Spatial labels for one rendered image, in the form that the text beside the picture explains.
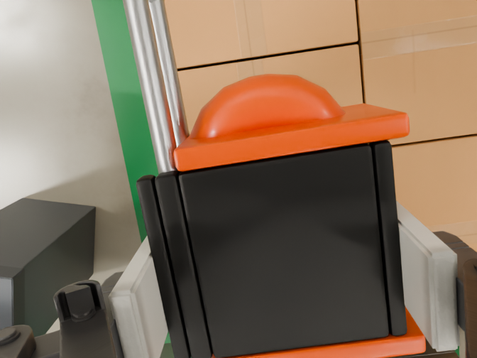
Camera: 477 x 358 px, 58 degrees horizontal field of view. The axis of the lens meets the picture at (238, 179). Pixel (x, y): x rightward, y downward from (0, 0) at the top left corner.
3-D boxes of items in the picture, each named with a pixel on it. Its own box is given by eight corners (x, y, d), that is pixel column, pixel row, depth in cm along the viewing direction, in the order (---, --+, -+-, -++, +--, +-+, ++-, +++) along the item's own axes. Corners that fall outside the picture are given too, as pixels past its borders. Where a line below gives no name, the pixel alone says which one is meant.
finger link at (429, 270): (429, 256, 11) (458, 252, 11) (364, 188, 18) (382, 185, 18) (434, 354, 12) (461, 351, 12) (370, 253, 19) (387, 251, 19)
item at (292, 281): (385, 286, 20) (429, 354, 15) (225, 307, 20) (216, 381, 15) (367, 101, 18) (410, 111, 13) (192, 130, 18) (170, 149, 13)
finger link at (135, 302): (152, 384, 13) (128, 387, 13) (186, 276, 19) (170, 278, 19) (132, 291, 12) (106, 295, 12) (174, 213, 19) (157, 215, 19)
